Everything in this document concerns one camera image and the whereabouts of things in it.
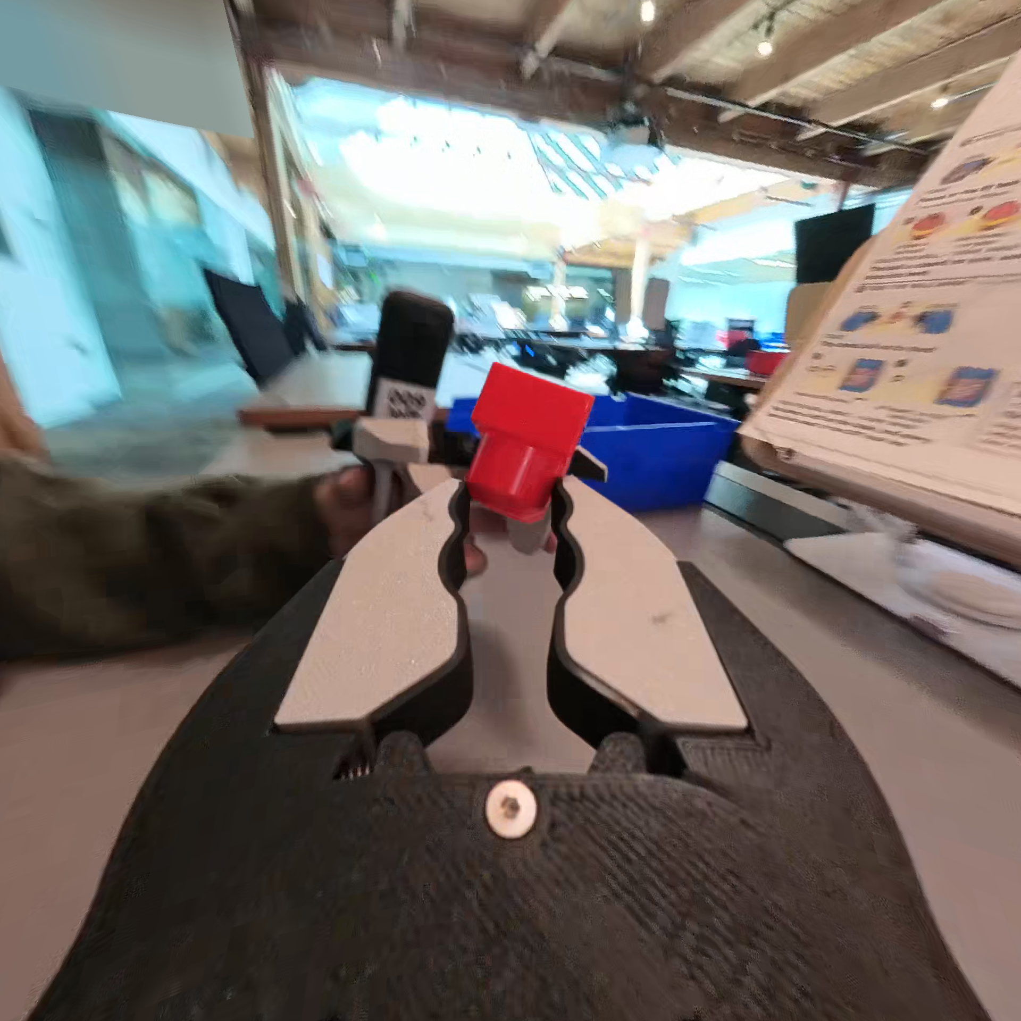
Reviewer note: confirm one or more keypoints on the black monitor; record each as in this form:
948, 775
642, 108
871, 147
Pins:
833, 243

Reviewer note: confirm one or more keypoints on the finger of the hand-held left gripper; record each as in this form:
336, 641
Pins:
391, 439
586, 469

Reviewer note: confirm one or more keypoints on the instruction sheet on clipboard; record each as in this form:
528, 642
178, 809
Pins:
813, 311

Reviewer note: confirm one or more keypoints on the red toy block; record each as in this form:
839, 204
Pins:
518, 447

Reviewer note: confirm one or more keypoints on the person's left forearm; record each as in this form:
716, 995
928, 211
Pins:
159, 558

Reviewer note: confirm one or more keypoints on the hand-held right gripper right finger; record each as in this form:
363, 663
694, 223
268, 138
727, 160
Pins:
646, 622

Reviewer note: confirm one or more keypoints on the blue storage bin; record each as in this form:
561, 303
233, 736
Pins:
654, 463

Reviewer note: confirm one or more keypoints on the printed instruction sheet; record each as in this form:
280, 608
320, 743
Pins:
917, 383

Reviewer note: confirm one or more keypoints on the person's left hand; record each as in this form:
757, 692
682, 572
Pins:
343, 502

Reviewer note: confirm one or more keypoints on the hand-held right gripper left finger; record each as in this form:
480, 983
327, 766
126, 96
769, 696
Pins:
375, 622

